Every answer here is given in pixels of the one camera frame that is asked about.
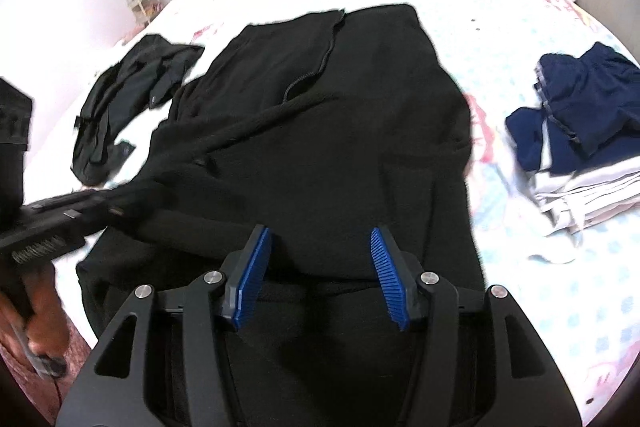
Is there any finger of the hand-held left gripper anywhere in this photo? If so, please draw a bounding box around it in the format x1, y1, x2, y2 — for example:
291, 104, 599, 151
64, 188, 130, 229

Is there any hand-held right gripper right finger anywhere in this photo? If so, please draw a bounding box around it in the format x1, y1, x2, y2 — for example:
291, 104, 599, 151
368, 227, 583, 427

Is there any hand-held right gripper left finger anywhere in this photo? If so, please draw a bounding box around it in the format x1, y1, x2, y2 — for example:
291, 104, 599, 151
55, 224, 275, 427

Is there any black fleece zip jacket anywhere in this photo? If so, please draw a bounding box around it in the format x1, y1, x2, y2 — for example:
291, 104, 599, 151
75, 4, 488, 427

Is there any person's left hand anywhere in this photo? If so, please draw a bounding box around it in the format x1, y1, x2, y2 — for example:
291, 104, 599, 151
22, 264, 71, 360

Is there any black buttoned thin garment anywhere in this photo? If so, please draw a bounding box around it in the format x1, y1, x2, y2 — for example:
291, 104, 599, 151
71, 34, 206, 186

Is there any blue checked cartoon blanket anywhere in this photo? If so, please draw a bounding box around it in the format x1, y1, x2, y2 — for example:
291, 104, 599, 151
0, 0, 640, 413

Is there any navy folded garment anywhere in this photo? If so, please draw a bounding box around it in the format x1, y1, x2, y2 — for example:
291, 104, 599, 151
505, 107, 581, 175

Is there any pale pink folded garment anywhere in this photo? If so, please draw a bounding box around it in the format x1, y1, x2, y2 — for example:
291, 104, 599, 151
537, 187, 640, 235

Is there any navy shorts grey waistband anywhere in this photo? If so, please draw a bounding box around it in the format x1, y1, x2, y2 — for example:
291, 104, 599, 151
537, 42, 640, 160

